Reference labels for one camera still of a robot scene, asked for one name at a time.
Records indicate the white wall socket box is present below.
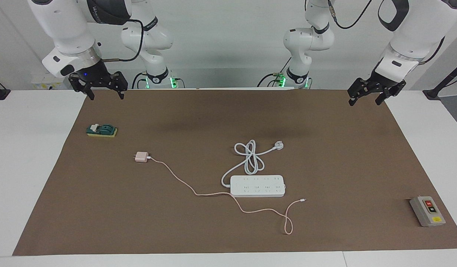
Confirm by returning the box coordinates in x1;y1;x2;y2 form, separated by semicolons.
31;72;71;90

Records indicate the brown table mat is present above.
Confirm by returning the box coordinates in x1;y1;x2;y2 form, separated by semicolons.
12;89;457;256

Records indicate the pink charging cable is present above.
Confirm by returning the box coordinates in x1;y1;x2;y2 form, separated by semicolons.
147;157;307;235

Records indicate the black base cable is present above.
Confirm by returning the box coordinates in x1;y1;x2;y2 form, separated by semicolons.
131;72;149;89
257;56;293;88

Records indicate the grey push-button switch box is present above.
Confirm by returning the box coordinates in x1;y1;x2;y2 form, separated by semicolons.
410;196;446;227

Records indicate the green knife switch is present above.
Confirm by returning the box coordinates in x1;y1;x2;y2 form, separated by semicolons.
86;123;118;138

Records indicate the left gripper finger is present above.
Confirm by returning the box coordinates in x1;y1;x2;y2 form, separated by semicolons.
348;77;375;106
375;81;407;106

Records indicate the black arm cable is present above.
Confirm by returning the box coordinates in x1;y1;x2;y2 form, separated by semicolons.
102;17;145;63
327;0;374;29

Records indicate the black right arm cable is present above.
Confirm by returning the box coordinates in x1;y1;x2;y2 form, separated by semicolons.
102;17;145;63

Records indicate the white power strip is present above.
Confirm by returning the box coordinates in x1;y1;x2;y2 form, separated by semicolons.
230;175;286;198

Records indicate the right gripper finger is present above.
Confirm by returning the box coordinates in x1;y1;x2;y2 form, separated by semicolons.
109;71;128;100
68;73;95;101

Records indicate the white power strip cord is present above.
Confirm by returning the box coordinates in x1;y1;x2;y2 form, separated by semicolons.
221;139;285;187

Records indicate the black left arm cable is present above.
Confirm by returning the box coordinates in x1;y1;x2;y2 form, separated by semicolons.
327;0;374;29

